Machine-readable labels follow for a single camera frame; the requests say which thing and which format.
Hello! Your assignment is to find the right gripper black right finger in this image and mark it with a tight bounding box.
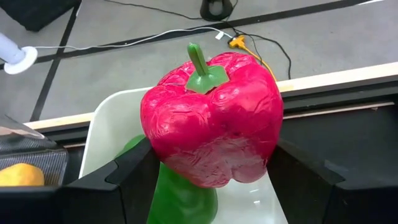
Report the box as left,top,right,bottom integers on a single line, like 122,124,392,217
266,138,398,224

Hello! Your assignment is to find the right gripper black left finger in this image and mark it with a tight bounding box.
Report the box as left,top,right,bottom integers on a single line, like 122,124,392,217
0,138,161,224

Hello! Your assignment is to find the yellow lemon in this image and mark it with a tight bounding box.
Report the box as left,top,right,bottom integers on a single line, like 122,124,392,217
0,163,45,187

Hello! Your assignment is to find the green bell pepper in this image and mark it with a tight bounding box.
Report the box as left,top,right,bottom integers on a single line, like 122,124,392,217
115,134,219,224

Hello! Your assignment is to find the red bell pepper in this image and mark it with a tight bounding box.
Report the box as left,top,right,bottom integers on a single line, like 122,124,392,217
140,42,284,189

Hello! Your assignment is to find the white plastic bin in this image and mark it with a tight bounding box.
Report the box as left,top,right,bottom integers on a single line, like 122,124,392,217
79,86,289,224

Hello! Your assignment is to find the clear ribbed plastic bin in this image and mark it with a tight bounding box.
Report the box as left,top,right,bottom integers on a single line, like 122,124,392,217
0,114,70,187

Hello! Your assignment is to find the white tower fan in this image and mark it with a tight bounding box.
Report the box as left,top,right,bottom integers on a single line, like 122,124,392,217
0,32,39,75

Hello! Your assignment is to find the black box on floor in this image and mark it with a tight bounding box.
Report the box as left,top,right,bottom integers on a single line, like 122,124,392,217
0,0,81,32

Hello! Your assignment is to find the black stand base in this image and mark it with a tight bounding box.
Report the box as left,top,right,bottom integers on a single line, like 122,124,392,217
199,0,234,22

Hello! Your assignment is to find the black cable at plug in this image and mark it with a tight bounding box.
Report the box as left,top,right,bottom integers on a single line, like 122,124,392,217
231,27,292,80

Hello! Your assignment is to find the white floor cable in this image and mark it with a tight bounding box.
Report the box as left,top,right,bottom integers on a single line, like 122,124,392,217
33,26,234,50

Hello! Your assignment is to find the yellow extension cord plug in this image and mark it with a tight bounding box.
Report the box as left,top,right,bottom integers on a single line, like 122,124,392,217
228,34,278,82

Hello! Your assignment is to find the long black floor cable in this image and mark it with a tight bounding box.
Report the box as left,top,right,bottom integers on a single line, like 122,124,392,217
102,0,205,21

